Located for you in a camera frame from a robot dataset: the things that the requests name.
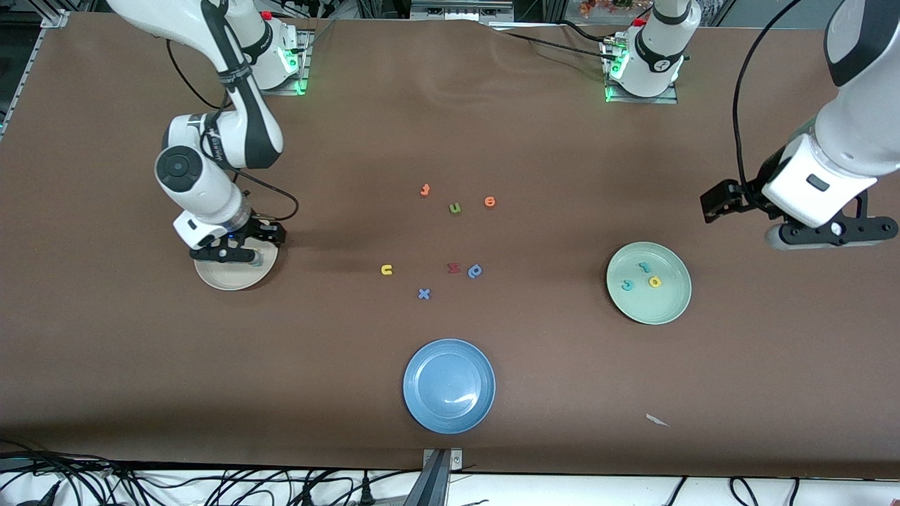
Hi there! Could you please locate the beige brown plate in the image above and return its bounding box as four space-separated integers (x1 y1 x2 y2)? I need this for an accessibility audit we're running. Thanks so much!
194 239 279 292

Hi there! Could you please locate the light green plate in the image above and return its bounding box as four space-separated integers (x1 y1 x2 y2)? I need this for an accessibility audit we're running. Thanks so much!
606 242 693 325

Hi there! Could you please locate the orange dried plant decoration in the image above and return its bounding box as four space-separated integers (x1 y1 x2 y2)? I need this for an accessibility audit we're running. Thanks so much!
580 0 651 16

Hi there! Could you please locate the blue plate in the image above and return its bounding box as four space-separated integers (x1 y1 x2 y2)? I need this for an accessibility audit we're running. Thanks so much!
403 339 496 434

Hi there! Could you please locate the grey metal equipment box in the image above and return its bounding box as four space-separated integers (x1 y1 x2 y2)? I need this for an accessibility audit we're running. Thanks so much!
411 0 514 20

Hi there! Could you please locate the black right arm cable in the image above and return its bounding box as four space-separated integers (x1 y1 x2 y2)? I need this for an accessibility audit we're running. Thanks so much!
165 0 300 222

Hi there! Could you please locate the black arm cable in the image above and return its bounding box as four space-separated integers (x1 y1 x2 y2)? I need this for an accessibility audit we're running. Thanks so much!
165 0 300 222
731 0 806 205

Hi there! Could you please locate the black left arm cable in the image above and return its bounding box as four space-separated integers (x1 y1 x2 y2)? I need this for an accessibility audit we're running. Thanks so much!
731 0 806 205

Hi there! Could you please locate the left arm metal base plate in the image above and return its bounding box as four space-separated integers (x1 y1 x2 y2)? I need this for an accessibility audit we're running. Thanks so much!
605 39 679 105

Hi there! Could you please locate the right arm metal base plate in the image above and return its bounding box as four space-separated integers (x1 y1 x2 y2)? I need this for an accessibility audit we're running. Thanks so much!
234 32 311 96

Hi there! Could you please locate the black base power cable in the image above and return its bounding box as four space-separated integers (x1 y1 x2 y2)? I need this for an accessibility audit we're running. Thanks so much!
492 20 619 60

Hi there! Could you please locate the black plug cable bundle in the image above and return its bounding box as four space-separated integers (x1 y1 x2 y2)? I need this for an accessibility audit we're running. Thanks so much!
211 469 401 506

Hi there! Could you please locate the looped black floor cable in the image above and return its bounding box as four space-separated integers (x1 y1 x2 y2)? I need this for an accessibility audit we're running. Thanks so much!
730 476 761 506

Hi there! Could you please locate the aluminium frame rail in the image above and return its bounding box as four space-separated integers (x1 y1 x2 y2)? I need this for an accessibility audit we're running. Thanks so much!
0 11 71 138

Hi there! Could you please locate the grey metal bracket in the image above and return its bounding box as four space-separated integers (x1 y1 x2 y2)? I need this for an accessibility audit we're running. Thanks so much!
423 448 463 471

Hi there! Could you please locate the black camera stand pole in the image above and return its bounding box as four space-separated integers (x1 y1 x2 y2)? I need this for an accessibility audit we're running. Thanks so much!
404 450 451 506

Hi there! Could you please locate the black floor cable bundle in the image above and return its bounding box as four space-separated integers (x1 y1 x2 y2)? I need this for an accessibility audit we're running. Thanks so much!
0 439 152 506

